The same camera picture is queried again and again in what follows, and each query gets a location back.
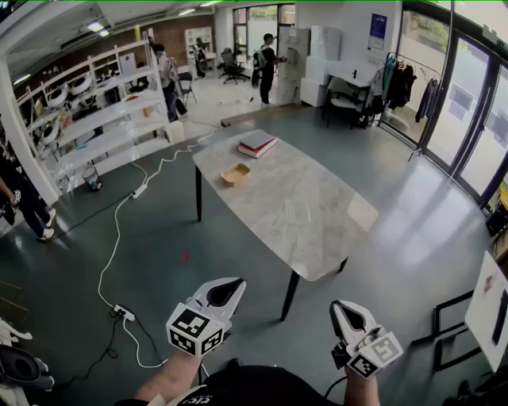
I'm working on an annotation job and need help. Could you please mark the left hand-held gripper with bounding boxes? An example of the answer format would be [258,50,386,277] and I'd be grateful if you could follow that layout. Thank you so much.
[166,277,248,358]

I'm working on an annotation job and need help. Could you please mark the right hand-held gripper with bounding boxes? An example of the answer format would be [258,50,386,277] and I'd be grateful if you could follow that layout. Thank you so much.
[329,299,405,381]

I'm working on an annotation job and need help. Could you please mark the clear plastic container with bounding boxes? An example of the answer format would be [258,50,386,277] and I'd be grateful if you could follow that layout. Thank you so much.
[284,199,311,226]

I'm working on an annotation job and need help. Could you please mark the beige plastic bin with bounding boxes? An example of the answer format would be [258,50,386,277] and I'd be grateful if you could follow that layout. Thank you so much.
[220,163,252,188]

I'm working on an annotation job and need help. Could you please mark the person's right forearm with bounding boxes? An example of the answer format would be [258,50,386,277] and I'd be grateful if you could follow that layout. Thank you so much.
[343,364,378,406]

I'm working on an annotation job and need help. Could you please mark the person's left forearm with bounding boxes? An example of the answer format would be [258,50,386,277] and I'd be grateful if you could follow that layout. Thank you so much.
[133,348,206,404]

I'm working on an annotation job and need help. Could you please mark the person's dark clothing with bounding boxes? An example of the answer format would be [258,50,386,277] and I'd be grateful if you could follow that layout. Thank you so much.
[114,358,346,406]

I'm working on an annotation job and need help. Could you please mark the white power strip with plugs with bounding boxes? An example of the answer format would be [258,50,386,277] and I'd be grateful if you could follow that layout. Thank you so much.
[113,303,136,321]

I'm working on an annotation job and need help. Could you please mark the white board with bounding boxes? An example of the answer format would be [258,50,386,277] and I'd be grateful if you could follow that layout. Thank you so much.
[464,250,508,373]

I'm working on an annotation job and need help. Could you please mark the grey book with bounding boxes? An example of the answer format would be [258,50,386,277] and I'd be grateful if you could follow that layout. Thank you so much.
[239,130,278,151]

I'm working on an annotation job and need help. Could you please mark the cardboard box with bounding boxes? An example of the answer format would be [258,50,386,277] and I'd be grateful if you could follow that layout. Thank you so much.
[491,229,508,262]

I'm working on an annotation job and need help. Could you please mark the pale floor box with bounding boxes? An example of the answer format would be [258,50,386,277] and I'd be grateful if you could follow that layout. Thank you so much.
[164,121,186,144]

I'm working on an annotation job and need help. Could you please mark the grey bucket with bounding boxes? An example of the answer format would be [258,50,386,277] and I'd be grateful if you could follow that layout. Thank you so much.
[81,165,103,193]

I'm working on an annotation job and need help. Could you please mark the black clothes rack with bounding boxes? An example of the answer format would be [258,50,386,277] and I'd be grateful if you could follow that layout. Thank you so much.
[383,51,444,163]

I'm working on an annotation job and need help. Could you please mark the black and yellow case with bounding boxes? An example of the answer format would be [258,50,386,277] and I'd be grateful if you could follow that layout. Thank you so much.
[486,190,508,238]

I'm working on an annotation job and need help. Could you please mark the white shelving unit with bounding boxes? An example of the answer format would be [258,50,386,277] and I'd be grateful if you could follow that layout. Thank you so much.
[15,39,174,191]

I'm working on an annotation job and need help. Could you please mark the black folding chair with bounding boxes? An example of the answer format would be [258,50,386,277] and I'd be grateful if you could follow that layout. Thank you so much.
[177,71,198,105]

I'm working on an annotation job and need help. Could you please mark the grey rounded device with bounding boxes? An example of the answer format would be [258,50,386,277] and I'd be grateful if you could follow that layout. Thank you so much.
[0,343,56,393]

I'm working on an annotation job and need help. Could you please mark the white box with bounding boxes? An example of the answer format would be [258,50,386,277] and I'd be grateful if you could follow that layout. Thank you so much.
[300,77,329,108]
[310,25,342,61]
[304,57,331,80]

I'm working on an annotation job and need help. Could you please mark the black chair with white cushion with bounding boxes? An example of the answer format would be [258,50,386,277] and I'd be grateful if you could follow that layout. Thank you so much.
[324,76,369,128]

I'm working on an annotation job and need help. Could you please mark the black office chair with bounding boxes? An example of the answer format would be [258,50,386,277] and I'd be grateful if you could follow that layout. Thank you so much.
[218,47,248,86]

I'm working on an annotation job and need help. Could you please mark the dark grey hanging jacket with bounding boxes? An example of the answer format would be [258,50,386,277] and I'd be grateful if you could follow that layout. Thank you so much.
[414,77,441,124]

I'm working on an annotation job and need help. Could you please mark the white round device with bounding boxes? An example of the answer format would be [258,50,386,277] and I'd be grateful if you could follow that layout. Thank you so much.
[40,122,61,146]
[70,75,94,96]
[46,87,69,109]

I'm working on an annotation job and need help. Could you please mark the black hanging jacket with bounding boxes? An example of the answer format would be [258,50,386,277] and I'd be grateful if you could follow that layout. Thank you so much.
[387,63,418,111]

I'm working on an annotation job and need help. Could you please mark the light grey hanging garment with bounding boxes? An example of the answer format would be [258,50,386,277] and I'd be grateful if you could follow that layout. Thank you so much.
[368,67,388,116]

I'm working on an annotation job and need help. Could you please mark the white desk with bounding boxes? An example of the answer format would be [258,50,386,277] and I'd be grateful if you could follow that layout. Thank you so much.
[325,69,380,89]

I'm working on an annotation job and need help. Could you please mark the white paper notice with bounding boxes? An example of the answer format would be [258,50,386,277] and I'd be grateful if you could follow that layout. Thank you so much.
[490,109,508,142]
[448,82,469,122]

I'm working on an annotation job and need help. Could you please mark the teal hanging garment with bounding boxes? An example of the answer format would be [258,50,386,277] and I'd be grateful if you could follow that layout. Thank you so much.
[383,55,398,92]

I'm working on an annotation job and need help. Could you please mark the white bookcase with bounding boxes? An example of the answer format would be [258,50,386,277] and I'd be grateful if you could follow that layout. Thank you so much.
[184,26,215,79]

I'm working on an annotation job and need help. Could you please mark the black framed glass doors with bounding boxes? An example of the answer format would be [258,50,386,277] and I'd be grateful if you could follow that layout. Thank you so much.
[420,31,508,207]

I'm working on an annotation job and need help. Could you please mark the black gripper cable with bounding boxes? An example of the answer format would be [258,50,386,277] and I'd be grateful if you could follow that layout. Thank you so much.
[324,375,349,400]

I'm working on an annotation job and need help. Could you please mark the black metal frame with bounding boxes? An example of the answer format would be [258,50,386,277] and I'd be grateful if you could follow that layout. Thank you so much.
[410,291,483,372]

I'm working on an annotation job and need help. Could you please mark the white power cable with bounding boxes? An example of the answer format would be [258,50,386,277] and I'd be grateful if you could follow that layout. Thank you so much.
[97,193,136,310]
[122,316,170,369]
[140,125,219,190]

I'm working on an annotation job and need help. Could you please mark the black floor cable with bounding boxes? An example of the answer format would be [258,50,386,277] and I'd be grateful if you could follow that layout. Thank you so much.
[55,315,120,392]
[51,193,135,241]

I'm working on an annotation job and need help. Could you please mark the blue wall poster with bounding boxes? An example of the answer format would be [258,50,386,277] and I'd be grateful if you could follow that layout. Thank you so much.
[368,13,388,52]

